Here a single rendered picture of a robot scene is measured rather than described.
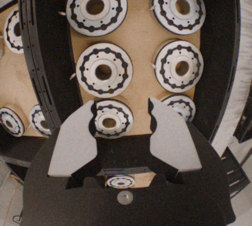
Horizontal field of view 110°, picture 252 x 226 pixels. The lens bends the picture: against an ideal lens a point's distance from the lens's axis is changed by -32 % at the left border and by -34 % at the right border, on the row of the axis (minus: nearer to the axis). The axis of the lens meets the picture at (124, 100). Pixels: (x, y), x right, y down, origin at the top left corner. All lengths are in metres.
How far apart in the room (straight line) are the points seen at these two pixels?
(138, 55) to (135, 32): 0.04
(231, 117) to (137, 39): 0.62
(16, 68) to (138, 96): 0.30
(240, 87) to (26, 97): 0.79
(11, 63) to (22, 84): 0.06
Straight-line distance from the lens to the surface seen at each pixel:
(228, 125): 0.77
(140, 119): 0.32
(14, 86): 0.38
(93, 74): 0.23
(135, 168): 0.29
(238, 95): 0.68
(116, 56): 0.23
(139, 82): 0.27
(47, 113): 0.22
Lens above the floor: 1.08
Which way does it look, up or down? 61 degrees down
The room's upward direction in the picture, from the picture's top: 176 degrees clockwise
